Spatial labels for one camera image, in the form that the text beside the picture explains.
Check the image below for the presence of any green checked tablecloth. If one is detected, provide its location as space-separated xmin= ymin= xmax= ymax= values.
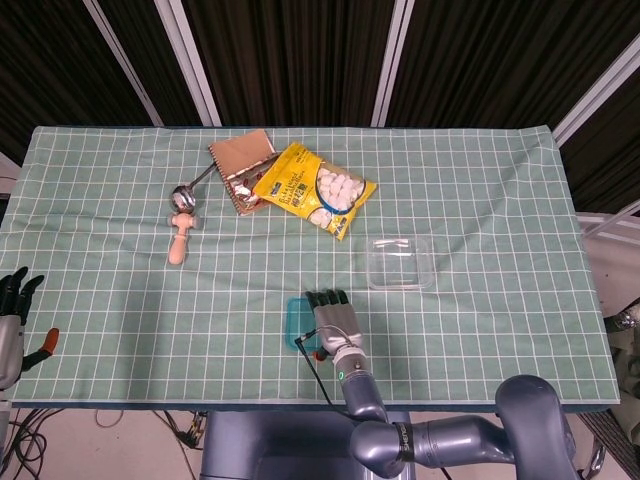
xmin=0 ymin=124 xmax=621 ymax=405

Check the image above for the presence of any metal soup ladle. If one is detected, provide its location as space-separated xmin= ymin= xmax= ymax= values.
xmin=169 ymin=164 xmax=217 ymax=214

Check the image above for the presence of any black pleated curtain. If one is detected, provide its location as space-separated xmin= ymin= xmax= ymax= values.
xmin=0 ymin=0 xmax=640 ymax=216

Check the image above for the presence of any clear plastic container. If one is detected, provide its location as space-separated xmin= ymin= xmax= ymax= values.
xmin=366 ymin=236 xmax=435 ymax=292

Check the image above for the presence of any yellow marshmallow bag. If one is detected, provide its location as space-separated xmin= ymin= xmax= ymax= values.
xmin=251 ymin=141 xmax=378 ymax=242

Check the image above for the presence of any white metal frame rail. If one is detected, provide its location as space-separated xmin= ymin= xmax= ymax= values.
xmin=574 ymin=199 xmax=640 ymax=246

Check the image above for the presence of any black floor cable bundle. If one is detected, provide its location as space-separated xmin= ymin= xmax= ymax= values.
xmin=0 ymin=407 xmax=69 ymax=480

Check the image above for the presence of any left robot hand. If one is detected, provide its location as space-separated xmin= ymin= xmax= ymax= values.
xmin=0 ymin=266 xmax=60 ymax=391

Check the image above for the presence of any silver red snack packet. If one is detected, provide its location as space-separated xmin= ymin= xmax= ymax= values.
xmin=227 ymin=159 xmax=281 ymax=211

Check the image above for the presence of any blue plastic lid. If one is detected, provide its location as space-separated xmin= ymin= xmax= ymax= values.
xmin=285 ymin=296 xmax=326 ymax=354

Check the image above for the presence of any wide white frame post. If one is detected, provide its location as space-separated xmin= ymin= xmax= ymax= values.
xmin=153 ymin=0 xmax=223 ymax=127

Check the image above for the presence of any grey robot torso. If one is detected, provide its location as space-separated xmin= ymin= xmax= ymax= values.
xmin=199 ymin=410 xmax=416 ymax=480

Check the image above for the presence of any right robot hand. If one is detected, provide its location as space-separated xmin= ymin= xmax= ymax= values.
xmin=304 ymin=288 xmax=365 ymax=361

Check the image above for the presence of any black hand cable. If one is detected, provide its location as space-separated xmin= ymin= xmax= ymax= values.
xmin=294 ymin=327 xmax=361 ymax=421

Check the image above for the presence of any slanted white frame post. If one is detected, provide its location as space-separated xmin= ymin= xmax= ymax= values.
xmin=82 ymin=0 xmax=165 ymax=127

